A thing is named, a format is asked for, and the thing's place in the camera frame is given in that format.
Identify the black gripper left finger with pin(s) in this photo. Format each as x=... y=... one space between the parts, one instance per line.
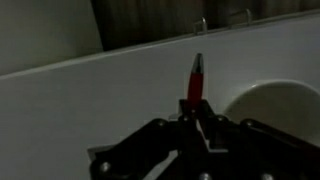
x=143 y=146

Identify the white bowl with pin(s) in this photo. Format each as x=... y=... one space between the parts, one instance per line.
x=283 y=106

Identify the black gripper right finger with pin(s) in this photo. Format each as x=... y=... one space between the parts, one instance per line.
x=266 y=150

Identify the red pen with silver tip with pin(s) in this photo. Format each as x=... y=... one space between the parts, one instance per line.
x=195 y=83

